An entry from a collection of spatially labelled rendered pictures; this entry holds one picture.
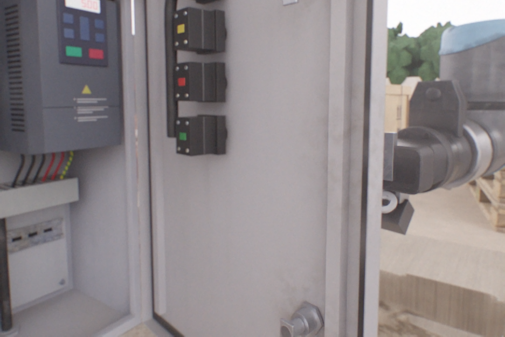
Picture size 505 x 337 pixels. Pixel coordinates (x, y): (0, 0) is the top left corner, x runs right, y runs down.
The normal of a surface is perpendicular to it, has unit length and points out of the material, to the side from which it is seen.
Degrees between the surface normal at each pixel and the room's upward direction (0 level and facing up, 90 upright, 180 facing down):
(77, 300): 0
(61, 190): 90
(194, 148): 90
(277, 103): 90
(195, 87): 90
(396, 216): 48
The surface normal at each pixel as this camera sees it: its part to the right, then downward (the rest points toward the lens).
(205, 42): 0.68, 0.07
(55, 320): 0.00, -1.00
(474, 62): -0.50, 0.08
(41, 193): 0.82, 0.05
